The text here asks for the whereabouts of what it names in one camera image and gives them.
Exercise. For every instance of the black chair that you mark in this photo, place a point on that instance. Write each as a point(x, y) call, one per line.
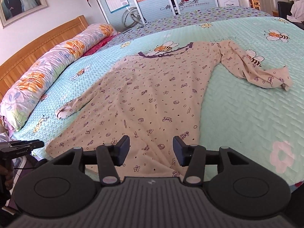
point(284, 9)

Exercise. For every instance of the mint green bee quilt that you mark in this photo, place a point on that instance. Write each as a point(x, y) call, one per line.
point(264, 124)

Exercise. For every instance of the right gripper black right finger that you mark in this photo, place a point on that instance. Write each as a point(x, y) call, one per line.
point(192, 157)

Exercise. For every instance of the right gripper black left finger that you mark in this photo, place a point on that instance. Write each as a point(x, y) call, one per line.
point(108, 157)

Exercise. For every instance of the wooden headboard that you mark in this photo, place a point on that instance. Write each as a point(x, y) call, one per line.
point(19, 63)

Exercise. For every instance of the framed wedding photo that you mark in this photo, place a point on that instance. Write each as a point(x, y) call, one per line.
point(13, 10)

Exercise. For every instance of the red pillow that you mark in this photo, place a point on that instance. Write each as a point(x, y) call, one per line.
point(99, 45)

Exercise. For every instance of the beige floral pajama top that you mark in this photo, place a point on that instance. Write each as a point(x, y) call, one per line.
point(152, 98)

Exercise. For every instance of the long floral bolster pillow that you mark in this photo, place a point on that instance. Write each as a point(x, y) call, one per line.
point(21, 99)

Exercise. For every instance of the white cloth pile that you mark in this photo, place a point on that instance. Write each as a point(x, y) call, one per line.
point(297, 12)

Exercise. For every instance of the silver hula hoop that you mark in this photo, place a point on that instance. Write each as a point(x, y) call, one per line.
point(131, 17)

